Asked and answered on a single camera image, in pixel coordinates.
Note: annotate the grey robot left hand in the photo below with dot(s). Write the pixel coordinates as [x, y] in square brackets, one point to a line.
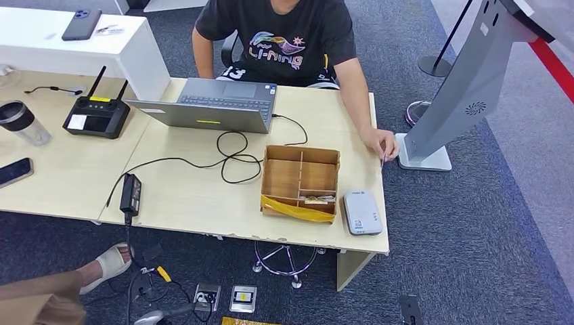
[181, 309]

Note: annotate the person's left hand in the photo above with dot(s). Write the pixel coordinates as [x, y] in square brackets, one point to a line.
[381, 141]

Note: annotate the white ID card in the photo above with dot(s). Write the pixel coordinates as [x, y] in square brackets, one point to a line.
[383, 160]

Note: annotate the room key card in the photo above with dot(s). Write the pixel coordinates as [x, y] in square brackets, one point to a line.
[319, 200]

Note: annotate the person's left forearm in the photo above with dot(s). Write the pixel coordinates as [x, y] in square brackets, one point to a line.
[356, 94]

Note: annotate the person's right forearm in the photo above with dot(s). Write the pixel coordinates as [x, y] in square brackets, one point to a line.
[204, 56]

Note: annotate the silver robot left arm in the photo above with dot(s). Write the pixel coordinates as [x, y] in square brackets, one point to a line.
[150, 317]

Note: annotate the white card reader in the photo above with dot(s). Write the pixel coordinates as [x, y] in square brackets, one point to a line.
[363, 213]

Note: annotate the person's leg with sandal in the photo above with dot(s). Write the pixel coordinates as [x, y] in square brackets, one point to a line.
[40, 296]

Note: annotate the seated person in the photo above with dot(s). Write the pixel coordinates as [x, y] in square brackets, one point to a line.
[287, 27]

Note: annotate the small card with keys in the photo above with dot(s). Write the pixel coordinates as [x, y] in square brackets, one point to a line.
[109, 30]

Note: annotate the open metal floor socket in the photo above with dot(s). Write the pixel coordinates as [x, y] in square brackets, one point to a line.
[207, 298]

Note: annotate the yellow plug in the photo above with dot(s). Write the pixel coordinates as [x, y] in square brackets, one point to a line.
[163, 274]

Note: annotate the round chrome base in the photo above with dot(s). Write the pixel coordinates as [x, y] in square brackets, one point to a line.
[413, 113]

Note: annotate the metal floor socket yellow label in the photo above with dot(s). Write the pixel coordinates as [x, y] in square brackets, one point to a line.
[243, 298]

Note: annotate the yellow flat package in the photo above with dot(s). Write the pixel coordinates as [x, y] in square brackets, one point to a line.
[244, 322]

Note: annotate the dark floor plate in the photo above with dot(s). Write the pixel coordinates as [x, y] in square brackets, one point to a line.
[153, 251]

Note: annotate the wooden divided box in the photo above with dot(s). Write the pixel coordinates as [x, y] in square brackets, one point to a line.
[281, 177]

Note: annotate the grey kiosk stand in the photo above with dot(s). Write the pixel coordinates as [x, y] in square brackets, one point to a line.
[468, 80]

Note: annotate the chrome stool base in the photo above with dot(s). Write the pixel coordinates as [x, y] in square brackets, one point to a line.
[287, 252]

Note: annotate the black power adapter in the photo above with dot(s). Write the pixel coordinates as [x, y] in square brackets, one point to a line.
[130, 193]

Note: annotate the grey laptop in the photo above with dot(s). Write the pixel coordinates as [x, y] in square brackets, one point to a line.
[210, 115]

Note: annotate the red barrier belt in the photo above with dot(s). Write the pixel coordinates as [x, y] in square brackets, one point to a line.
[554, 65]

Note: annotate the black remote controller with antennas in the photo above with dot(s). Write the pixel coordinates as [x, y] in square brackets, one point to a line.
[96, 121]

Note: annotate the black smartphone with tan case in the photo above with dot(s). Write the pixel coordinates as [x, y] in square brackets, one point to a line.
[15, 172]

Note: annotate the clear tumbler with black lid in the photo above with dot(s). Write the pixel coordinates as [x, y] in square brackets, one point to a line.
[20, 121]

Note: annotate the white counter block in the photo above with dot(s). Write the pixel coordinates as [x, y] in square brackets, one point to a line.
[54, 51]

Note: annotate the dark grey smartphone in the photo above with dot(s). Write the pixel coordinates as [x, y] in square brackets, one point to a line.
[81, 24]

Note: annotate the black stanchion post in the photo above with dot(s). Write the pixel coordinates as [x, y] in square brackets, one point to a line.
[434, 66]

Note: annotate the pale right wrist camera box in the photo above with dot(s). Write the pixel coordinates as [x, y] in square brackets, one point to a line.
[410, 309]

